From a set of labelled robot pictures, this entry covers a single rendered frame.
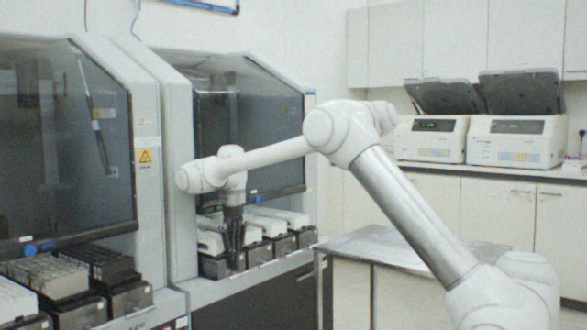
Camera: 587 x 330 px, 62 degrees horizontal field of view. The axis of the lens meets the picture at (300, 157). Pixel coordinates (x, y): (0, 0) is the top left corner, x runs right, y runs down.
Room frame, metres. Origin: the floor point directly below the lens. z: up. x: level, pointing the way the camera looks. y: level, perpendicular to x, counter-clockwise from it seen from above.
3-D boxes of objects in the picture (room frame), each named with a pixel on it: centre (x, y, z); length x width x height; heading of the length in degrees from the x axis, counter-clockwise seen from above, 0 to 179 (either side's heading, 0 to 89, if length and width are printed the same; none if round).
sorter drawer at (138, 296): (1.62, 0.76, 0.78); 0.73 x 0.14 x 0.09; 51
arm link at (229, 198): (1.73, 0.24, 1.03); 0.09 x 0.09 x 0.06
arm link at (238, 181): (1.72, 0.25, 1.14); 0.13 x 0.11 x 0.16; 145
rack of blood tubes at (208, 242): (1.85, 0.40, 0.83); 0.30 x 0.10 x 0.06; 51
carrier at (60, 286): (1.36, 0.67, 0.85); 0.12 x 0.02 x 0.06; 142
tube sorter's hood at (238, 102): (2.11, 0.36, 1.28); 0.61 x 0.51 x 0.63; 141
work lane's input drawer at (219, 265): (1.94, 0.50, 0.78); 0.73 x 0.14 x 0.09; 51
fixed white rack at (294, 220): (2.21, 0.11, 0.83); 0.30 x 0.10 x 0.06; 51
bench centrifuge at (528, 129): (3.59, -1.59, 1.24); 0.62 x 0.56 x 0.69; 142
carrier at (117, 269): (1.47, 0.57, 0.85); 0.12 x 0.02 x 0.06; 141
